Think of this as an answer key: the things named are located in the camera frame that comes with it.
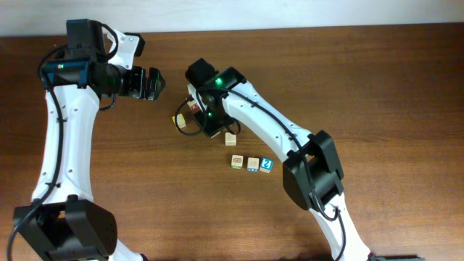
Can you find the red letter A block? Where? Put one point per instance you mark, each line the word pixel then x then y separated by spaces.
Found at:
pixel 194 107

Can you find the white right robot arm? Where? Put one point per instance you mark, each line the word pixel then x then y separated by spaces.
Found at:
pixel 312 171

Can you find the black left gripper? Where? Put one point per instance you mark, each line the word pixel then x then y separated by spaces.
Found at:
pixel 140 89

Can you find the yellow letter block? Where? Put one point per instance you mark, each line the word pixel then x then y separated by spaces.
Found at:
pixel 179 121

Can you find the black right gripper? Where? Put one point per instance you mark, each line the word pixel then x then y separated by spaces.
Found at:
pixel 209 129

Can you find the blue letter H block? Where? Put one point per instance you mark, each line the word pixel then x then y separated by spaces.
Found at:
pixel 253 164

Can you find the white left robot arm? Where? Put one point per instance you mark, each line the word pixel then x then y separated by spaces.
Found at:
pixel 62 221

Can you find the green letter B block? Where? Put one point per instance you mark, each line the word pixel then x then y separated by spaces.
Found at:
pixel 237 161

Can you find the green letter N block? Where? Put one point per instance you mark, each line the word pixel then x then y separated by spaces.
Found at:
pixel 230 139

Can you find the blue number 2 block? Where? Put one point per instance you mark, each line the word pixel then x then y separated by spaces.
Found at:
pixel 266 165

